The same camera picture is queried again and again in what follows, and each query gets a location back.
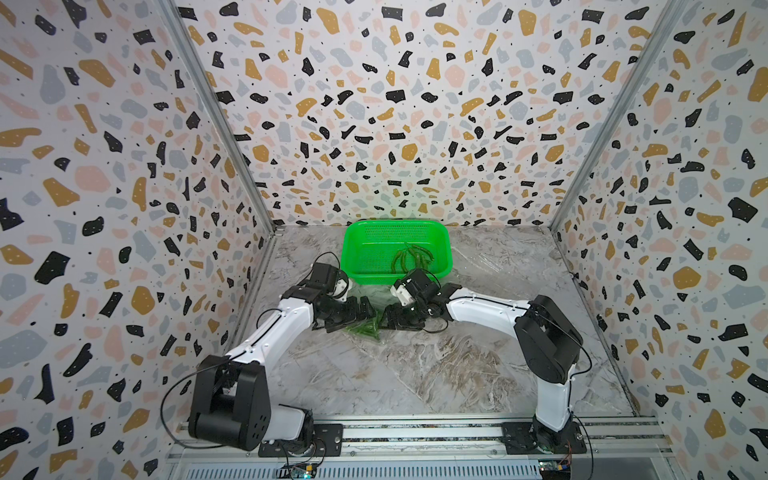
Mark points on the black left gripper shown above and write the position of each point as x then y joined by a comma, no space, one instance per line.
352,314

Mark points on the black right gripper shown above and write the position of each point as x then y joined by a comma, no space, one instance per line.
397,323

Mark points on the green peppers bunch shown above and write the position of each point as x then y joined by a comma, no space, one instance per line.
369,329
411,257

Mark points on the clear clamshell container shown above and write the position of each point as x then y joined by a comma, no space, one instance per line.
381,307

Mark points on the green peppers bunch front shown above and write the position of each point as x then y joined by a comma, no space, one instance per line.
411,257

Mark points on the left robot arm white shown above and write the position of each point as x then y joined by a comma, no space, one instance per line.
231,404

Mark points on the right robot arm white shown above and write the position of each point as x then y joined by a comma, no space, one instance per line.
550,344

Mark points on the green plastic basket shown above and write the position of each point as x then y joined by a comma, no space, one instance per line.
369,247

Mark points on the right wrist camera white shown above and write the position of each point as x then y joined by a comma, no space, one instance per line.
411,287

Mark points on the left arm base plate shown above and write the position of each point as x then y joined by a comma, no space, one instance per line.
322,440

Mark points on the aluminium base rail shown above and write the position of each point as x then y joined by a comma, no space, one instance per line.
455,437

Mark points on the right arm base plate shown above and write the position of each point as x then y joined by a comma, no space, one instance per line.
533,437

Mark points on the aluminium corner post left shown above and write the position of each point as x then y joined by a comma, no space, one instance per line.
187,52

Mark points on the aluminium corner post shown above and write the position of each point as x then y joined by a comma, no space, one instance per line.
187,52
668,18

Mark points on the aluminium corner post right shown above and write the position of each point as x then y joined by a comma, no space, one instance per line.
668,18

